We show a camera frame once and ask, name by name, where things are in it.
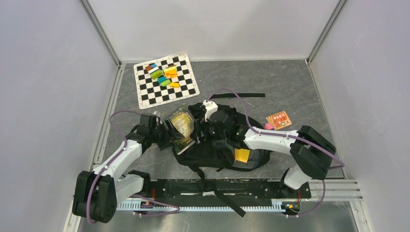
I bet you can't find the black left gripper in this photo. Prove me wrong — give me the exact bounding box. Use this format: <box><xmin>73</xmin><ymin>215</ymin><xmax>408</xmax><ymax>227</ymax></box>
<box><xmin>149</xmin><ymin>118</ymin><xmax>184</xmax><ymax>151</ymax></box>

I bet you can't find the black student backpack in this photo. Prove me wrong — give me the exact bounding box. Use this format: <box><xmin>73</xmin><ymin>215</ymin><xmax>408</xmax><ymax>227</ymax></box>
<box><xmin>173</xmin><ymin>103</ymin><xmax>270</xmax><ymax>217</ymax></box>

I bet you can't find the dark green forest book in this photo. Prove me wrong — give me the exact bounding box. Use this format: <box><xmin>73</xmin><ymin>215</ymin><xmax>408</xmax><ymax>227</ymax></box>
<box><xmin>167</xmin><ymin>103</ymin><xmax>195</xmax><ymax>155</ymax></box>

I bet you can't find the yellow book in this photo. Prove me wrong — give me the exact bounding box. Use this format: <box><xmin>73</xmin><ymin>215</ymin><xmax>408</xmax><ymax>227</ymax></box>
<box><xmin>234</xmin><ymin>149</ymin><xmax>250</xmax><ymax>163</ymax></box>

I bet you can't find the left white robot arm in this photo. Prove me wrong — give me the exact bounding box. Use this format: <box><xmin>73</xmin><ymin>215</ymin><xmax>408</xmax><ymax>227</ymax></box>
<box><xmin>72</xmin><ymin>114</ymin><xmax>184</xmax><ymax>224</ymax></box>

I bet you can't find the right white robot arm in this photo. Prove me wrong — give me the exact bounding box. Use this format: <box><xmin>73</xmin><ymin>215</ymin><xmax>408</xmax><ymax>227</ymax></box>
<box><xmin>205</xmin><ymin>110</ymin><xmax>336</xmax><ymax>197</ymax></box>

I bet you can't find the pink water bottle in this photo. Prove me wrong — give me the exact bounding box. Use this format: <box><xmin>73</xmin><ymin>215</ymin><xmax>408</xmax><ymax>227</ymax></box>
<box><xmin>264</xmin><ymin>123</ymin><xmax>274</xmax><ymax>130</ymax></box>

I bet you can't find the black and white chess mat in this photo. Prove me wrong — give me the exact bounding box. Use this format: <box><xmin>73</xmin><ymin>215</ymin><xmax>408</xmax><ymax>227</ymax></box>
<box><xmin>133</xmin><ymin>52</ymin><xmax>200</xmax><ymax>109</ymax></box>

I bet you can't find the yellow small toy brick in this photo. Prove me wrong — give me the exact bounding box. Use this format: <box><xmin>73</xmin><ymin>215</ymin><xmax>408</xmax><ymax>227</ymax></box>
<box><xmin>170</xmin><ymin>82</ymin><xmax>180</xmax><ymax>88</ymax></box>

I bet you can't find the light green flat brick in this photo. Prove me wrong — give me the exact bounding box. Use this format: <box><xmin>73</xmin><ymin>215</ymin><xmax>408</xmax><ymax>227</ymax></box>
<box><xmin>160</xmin><ymin>80</ymin><xmax>171</xmax><ymax>87</ymax></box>

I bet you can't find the teal toy brick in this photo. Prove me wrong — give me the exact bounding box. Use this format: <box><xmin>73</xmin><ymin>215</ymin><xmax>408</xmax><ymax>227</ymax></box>
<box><xmin>157</xmin><ymin>76</ymin><xmax>167</xmax><ymax>84</ymax></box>

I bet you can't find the green toy brick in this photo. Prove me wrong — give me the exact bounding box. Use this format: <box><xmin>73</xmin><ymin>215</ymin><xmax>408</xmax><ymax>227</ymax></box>
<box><xmin>150</xmin><ymin>70</ymin><xmax>163</xmax><ymax>79</ymax></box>

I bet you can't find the orange toy brick stack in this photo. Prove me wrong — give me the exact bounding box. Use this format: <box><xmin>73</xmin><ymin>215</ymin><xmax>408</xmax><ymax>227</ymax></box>
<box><xmin>163</xmin><ymin>65</ymin><xmax>177</xmax><ymax>78</ymax></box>

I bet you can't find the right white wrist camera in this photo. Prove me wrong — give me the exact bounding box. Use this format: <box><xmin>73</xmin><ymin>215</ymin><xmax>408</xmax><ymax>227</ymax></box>
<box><xmin>203</xmin><ymin>100</ymin><xmax>218</xmax><ymax>122</ymax></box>

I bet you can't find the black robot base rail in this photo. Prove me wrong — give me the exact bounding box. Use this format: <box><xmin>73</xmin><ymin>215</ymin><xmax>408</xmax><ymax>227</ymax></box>
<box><xmin>139</xmin><ymin>178</ymin><xmax>312</xmax><ymax>207</ymax></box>

